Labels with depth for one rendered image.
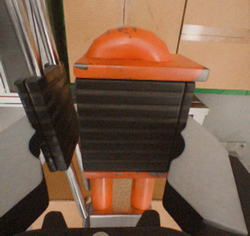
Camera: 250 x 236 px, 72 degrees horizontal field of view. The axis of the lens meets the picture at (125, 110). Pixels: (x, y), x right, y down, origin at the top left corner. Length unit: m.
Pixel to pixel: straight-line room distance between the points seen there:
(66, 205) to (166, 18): 0.62
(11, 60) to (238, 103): 1.60
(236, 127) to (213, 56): 1.09
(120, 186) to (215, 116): 1.42
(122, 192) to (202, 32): 0.62
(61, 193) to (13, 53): 0.86
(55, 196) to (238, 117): 1.51
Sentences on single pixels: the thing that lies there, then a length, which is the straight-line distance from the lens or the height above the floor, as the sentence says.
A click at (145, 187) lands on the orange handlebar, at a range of 0.17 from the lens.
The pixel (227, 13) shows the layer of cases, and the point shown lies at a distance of 0.75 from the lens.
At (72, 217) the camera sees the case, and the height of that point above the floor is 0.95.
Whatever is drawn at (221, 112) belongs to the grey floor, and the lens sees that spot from 1.59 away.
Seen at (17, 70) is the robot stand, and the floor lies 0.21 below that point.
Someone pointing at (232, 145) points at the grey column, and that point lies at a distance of 1.84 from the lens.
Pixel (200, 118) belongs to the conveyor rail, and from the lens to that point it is 0.77.
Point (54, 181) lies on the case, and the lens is 0.48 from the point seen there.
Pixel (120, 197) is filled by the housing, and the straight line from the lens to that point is 0.20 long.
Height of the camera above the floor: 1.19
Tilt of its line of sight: 63 degrees down
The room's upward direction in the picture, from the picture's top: 175 degrees clockwise
